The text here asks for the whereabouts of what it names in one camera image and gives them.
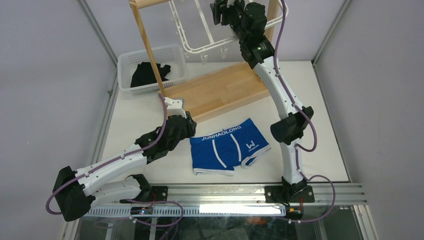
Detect white plastic clip hanger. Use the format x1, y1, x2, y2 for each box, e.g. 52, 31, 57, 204
166, 0, 289, 65

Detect blue boxer underwear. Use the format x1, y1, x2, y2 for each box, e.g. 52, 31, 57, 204
189, 118, 271, 176

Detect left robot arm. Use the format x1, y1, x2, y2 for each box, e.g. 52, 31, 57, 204
46, 112, 197, 222

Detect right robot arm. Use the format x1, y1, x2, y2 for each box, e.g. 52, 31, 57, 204
210, 0, 314, 204

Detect wooden hanger stand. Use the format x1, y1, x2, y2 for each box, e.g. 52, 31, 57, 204
129, 0, 272, 122

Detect black garment in basket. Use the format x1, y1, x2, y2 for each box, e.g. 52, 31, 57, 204
130, 62, 171, 88

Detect white perforated plastic basket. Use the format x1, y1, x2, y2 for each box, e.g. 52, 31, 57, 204
117, 44, 187, 95

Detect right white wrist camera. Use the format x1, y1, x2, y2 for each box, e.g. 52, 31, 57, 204
226, 0, 253, 8

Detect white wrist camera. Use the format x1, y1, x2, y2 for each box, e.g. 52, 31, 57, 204
164, 97, 187, 118
226, 0, 253, 8

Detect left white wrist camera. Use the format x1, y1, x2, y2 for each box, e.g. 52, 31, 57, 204
164, 97, 187, 118

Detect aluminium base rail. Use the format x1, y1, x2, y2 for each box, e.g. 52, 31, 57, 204
68, 182, 369, 220

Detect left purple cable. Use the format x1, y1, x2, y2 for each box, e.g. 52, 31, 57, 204
45, 94, 185, 240

